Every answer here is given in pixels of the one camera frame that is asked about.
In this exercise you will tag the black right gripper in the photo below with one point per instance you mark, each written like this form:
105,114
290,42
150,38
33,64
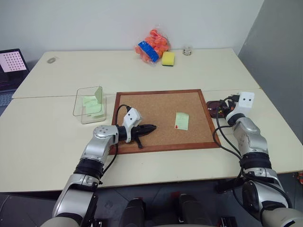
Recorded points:
229,104

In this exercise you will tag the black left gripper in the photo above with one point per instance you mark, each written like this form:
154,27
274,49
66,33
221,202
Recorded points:
136,132

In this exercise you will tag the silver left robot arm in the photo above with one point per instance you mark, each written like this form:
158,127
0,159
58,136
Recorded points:
99,146

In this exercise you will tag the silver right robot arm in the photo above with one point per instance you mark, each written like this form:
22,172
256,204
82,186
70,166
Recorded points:
253,151

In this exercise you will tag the dark red round tray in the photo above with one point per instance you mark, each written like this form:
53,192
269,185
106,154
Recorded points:
212,108

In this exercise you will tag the green sticky note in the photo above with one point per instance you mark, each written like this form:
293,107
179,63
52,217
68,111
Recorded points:
182,121

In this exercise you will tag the clear plastic box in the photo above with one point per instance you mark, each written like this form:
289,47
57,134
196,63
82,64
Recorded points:
91,106

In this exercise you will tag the wood framed cork board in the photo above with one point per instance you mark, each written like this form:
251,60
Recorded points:
163,111

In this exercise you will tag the green sticky notes stack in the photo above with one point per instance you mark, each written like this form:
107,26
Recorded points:
92,106

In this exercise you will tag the small metal clip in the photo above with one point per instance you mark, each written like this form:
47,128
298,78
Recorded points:
187,51

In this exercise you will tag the yellow green sponge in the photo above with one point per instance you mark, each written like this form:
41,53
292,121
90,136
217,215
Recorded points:
168,58

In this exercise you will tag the dark rounded shape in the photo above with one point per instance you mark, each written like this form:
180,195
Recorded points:
135,211
193,209

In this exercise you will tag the bag of orange items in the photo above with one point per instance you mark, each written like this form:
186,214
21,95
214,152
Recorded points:
152,47

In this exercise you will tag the red orange object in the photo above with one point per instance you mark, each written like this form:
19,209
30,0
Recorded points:
300,177

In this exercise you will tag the grey oval disc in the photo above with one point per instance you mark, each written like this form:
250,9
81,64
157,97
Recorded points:
50,60

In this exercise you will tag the black laptop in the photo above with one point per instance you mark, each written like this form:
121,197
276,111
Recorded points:
10,71

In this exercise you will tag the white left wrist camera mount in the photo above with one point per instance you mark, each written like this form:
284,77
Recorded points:
131,119

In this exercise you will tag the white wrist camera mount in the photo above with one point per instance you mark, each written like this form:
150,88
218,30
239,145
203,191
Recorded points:
131,119
245,102

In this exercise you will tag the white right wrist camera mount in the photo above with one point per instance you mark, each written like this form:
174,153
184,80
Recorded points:
245,102

